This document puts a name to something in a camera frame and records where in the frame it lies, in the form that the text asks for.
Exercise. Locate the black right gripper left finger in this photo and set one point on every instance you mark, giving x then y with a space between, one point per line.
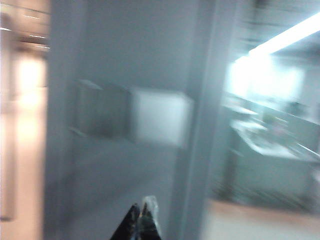
128 226

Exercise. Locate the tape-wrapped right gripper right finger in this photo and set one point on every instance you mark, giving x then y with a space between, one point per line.
149 220

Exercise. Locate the white office desk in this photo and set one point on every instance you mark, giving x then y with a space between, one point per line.
270 155

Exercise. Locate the frosted glass pane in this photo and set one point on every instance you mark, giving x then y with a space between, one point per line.
270 125

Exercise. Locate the dark grey metal column panel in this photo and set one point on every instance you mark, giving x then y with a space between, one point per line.
140 50

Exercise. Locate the long ceiling strip light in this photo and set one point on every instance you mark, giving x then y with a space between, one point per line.
285 36

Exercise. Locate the white wall switch plate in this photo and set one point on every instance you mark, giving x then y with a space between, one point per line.
160 117

